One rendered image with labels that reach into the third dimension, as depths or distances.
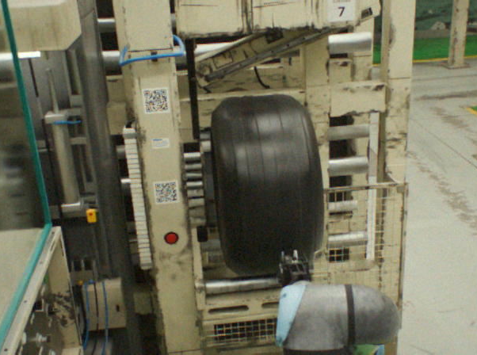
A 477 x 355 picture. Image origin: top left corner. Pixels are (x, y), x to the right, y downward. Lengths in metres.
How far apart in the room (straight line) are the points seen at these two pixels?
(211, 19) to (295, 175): 0.61
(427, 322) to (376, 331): 2.23
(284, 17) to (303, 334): 1.16
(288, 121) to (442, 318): 1.94
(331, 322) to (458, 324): 2.30
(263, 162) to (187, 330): 0.71
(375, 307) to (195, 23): 1.16
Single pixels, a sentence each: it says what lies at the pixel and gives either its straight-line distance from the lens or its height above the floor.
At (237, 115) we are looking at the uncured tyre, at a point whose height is 1.45.
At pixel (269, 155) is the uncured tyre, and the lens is 1.70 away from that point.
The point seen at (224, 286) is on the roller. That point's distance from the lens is 1.95.
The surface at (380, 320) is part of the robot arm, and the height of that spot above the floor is 1.26.
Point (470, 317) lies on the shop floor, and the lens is 3.50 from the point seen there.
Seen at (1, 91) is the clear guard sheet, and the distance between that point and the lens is 1.37.
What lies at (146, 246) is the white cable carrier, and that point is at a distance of 1.97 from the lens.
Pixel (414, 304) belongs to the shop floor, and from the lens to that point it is 3.54.
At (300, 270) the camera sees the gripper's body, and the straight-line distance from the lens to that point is 1.66.
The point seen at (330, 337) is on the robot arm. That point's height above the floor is 1.24.
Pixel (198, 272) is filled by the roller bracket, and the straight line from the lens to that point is 1.96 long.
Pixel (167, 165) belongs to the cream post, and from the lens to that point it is 1.84.
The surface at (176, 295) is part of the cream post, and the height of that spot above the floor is 0.85.
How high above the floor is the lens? 1.94
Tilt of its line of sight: 22 degrees down
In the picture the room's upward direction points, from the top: 3 degrees counter-clockwise
